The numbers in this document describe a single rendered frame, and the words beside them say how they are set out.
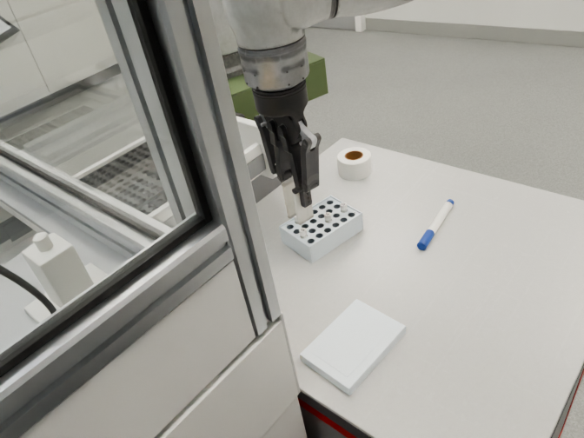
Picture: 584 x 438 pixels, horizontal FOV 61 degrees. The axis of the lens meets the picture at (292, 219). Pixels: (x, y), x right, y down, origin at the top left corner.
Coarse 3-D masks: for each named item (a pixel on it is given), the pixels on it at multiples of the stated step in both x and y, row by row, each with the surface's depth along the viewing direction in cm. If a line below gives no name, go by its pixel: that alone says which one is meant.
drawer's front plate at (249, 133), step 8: (240, 120) 93; (248, 120) 93; (240, 128) 93; (248, 128) 92; (256, 128) 90; (248, 136) 93; (256, 136) 92; (248, 144) 95; (264, 152) 93; (264, 160) 94; (272, 176) 95
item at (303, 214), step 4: (292, 192) 77; (296, 196) 77; (296, 200) 77; (300, 200) 78; (296, 204) 78; (300, 204) 78; (296, 208) 78; (300, 208) 78; (304, 208) 79; (308, 208) 79; (312, 208) 80; (296, 212) 79; (300, 212) 79; (304, 212) 79; (308, 212) 80; (312, 212) 81; (296, 216) 80; (300, 216) 79; (304, 216) 80; (308, 216) 80; (312, 216) 81; (300, 220) 80; (304, 220) 80; (308, 220) 81; (300, 224) 80
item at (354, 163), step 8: (344, 152) 103; (352, 152) 103; (360, 152) 103; (368, 152) 102; (344, 160) 101; (352, 160) 101; (360, 160) 100; (368, 160) 100; (344, 168) 101; (352, 168) 100; (360, 168) 100; (368, 168) 101; (344, 176) 102; (352, 176) 101; (360, 176) 101
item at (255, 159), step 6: (258, 144) 92; (246, 150) 91; (252, 150) 91; (258, 150) 92; (246, 156) 90; (252, 156) 91; (258, 156) 92; (252, 162) 92; (258, 162) 93; (264, 162) 94; (252, 168) 92; (258, 168) 93; (264, 168) 95; (252, 174) 93; (258, 174) 94; (252, 180) 93
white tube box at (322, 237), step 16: (320, 208) 91; (336, 208) 91; (352, 208) 88; (288, 224) 88; (304, 224) 87; (320, 224) 87; (336, 224) 86; (352, 224) 86; (288, 240) 87; (304, 240) 84; (320, 240) 83; (336, 240) 85; (304, 256) 85; (320, 256) 84
